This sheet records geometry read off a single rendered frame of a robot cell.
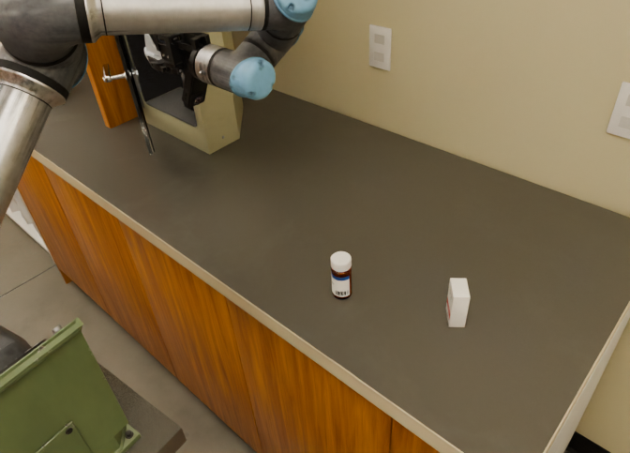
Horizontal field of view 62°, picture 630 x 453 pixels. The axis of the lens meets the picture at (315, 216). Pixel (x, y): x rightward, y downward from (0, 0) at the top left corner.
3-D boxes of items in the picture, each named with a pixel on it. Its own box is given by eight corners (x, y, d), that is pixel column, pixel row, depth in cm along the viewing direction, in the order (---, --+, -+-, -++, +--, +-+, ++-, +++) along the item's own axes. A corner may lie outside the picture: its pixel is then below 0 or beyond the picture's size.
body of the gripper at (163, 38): (179, 20, 108) (217, 31, 101) (188, 60, 113) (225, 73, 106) (148, 32, 103) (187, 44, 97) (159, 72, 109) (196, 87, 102)
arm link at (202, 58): (239, 79, 104) (208, 95, 100) (224, 74, 107) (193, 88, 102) (233, 42, 100) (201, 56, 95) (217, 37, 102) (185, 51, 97)
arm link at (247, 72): (286, 79, 98) (259, 112, 96) (246, 66, 104) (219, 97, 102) (269, 47, 92) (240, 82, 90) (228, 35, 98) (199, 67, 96)
